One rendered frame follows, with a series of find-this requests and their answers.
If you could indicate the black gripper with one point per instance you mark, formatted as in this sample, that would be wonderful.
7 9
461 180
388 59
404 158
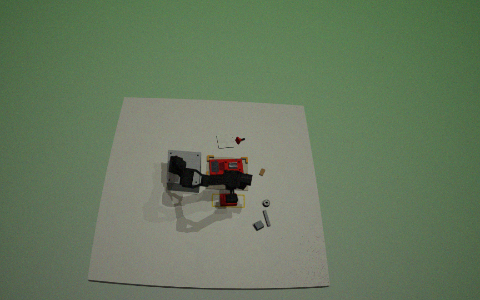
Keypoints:
232 197

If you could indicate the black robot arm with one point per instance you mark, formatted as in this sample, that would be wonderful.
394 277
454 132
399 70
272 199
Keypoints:
230 178

